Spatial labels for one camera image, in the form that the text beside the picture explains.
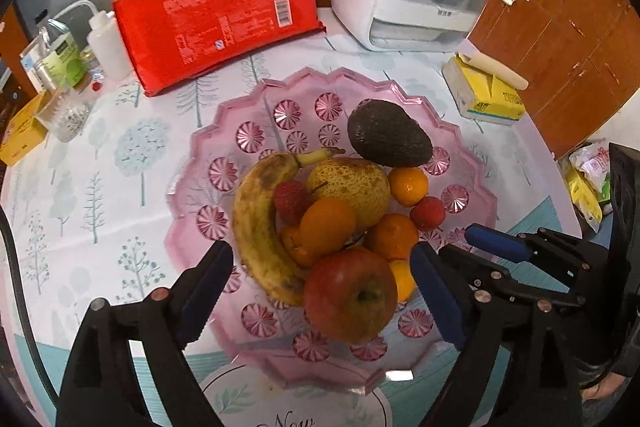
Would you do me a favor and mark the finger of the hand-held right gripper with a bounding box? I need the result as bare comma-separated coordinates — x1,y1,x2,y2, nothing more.
464,223,608,288
439,244,588,310

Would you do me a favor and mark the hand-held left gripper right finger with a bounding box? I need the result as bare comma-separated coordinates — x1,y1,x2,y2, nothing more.
409,241,583,427

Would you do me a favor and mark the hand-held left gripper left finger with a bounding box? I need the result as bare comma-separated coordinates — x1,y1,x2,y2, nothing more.
55,239,235,427

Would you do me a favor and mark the small yellow-orange tangerine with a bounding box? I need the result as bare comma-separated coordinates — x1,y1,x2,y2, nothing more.
389,259,418,304

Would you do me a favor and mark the red lychee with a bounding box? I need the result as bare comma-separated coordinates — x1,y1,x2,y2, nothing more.
410,196,447,231
272,180,313,225

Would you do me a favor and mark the orange tangerine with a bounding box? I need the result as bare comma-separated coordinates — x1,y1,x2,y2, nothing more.
298,198,357,269
364,213,421,262
280,224,313,268
387,167,430,208

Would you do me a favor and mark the red apple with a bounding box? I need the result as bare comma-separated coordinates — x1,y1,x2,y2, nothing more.
303,247,399,343

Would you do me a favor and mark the spotted yellow banana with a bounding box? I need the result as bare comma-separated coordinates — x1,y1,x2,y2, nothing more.
232,147,347,307

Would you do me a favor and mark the yellow speckled pear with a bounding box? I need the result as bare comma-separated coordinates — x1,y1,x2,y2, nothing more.
306,157,392,228

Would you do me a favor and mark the dark green avocado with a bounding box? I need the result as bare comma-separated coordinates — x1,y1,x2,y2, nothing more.
346,98,434,168

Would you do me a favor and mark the pink plastic fruit plate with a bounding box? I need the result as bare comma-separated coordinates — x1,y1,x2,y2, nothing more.
166,67,498,395

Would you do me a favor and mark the person's right hand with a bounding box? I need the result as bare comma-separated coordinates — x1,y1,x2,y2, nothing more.
582,369,633,403

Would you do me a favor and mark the yellow plastic bag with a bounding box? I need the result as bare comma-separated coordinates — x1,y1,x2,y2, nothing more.
564,167,605,225

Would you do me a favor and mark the white plastic bag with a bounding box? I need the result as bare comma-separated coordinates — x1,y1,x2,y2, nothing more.
570,143,612,188

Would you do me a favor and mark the tree print tablecloth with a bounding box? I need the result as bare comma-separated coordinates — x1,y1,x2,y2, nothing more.
0,4,586,427

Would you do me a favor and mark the yellow tissue box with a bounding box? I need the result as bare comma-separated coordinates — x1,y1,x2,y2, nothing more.
441,54,527,126

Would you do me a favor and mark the cream paper roll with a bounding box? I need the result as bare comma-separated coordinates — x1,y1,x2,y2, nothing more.
455,52,530,92

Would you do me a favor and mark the brown wooden cabinet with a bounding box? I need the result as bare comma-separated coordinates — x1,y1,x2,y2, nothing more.
467,0,640,160

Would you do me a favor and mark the clear plastic cup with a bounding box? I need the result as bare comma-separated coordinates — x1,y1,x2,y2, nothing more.
35,89,93,144

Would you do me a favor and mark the yellow cardboard box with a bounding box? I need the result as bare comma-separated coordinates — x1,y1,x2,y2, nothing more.
0,91,53,166

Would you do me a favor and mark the white squeeze bottle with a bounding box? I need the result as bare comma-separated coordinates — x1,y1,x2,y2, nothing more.
50,0,133,82

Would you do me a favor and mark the red paper cup package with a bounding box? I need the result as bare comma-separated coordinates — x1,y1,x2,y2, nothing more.
90,0,327,98

